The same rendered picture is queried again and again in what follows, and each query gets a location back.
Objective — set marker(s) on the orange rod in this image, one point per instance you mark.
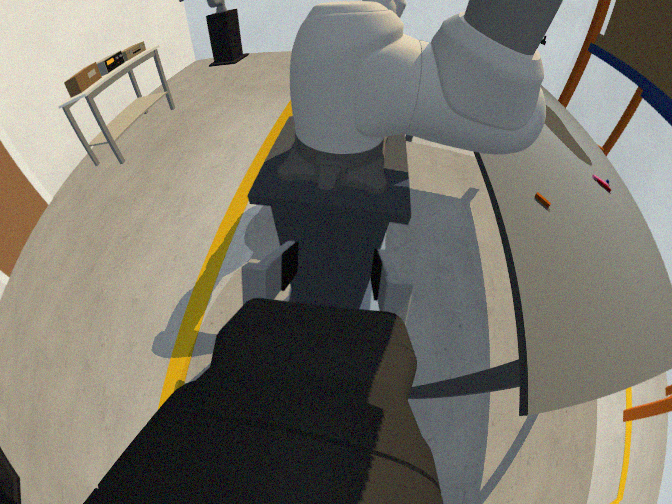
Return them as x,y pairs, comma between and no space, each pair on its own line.
542,199

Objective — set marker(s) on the dark red rod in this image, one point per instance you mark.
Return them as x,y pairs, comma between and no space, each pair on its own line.
604,185

